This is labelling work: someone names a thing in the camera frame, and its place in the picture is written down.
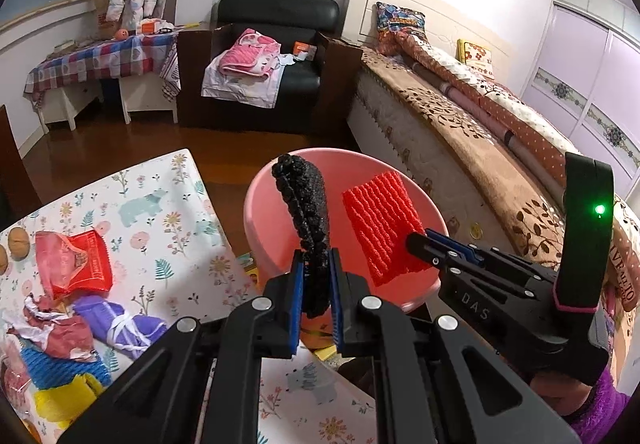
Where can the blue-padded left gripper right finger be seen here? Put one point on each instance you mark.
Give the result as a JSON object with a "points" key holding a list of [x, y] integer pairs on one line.
{"points": [[434, 381]]}

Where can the small orange fruit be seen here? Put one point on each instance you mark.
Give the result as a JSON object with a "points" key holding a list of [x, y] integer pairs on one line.
{"points": [[121, 34]]}

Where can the plaid tablecloth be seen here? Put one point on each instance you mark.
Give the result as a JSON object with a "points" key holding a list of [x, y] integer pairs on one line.
{"points": [[135, 56]]}

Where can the purple fleece sleeve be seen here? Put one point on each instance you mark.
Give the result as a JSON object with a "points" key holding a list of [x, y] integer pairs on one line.
{"points": [[601, 409]]}

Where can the blue foam net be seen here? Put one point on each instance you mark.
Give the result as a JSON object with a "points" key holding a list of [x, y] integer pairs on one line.
{"points": [[49, 372]]}

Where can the pink plastic basin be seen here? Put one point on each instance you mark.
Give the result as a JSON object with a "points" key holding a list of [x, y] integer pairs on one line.
{"points": [[273, 239]]}

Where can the clear pink snack package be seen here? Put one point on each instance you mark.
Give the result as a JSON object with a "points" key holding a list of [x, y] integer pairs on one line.
{"points": [[15, 378]]}

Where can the pink folded clothes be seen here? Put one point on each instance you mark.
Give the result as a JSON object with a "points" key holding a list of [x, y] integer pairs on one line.
{"points": [[252, 54]]}

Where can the walnut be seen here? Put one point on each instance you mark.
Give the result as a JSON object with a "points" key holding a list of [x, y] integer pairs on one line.
{"points": [[18, 243], [4, 261]]}

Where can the colourful cartoon pillow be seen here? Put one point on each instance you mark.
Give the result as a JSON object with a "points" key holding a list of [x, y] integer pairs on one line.
{"points": [[391, 19]]}

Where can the red foam net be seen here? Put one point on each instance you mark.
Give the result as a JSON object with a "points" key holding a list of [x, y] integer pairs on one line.
{"points": [[383, 216]]}

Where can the yellow floral pillow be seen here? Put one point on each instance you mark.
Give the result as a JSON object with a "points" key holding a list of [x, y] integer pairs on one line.
{"points": [[476, 57]]}

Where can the bed with brown blanket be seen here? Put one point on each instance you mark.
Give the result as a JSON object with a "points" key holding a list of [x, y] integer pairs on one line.
{"points": [[488, 187]]}

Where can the right hand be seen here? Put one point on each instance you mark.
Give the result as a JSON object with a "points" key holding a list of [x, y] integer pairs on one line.
{"points": [[564, 394]]}

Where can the black foam net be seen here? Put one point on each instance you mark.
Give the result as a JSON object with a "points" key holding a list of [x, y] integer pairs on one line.
{"points": [[301, 187]]}

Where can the black tracker with green light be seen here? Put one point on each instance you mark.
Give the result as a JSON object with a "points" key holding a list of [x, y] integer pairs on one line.
{"points": [[589, 207]]}

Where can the crumpled patterned wrapper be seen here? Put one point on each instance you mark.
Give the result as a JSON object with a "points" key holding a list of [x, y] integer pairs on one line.
{"points": [[53, 332]]}

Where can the yellow bubble wrap bag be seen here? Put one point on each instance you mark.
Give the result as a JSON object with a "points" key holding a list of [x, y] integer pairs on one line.
{"points": [[62, 405]]}

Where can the white wooden headboard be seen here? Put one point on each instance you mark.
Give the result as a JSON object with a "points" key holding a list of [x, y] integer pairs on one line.
{"points": [[443, 27]]}

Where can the orange box on armchair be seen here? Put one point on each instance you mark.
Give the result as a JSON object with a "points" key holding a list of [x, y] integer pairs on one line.
{"points": [[303, 51]]}

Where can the dark wooden side cabinet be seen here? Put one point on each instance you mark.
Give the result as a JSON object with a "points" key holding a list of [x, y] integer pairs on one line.
{"points": [[17, 194]]}

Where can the purple plastic wrapper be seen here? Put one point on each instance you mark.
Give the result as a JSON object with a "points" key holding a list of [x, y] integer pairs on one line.
{"points": [[113, 325]]}

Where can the rolled floral quilt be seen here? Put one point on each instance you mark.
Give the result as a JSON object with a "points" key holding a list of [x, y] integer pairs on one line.
{"points": [[548, 145]]}

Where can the floral bear tablecloth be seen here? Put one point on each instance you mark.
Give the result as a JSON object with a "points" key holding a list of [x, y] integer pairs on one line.
{"points": [[170, 258]]}

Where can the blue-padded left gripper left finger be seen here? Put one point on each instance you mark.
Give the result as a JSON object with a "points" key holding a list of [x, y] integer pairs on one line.
{"points": [[200, 382]]}

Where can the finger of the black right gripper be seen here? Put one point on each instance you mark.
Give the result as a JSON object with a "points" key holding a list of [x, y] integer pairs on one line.
{"points": [[468, 251]]}

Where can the white desk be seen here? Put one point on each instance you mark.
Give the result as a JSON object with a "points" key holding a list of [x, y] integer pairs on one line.
{"points": [[131, 95]]}

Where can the lilac wardrobe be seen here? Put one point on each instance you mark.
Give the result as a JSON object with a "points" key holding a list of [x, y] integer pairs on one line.
{"points": [[586, 82]]}

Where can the black leather armchair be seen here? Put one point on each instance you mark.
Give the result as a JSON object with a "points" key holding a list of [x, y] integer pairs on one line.
{"points": [[315, 96]]}

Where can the white pink blanket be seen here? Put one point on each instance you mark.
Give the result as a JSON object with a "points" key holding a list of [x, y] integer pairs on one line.
{"points": [[245, 89]]}

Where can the red snack wrapper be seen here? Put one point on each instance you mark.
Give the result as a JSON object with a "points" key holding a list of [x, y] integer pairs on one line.
{"points": [[70, 264]]}

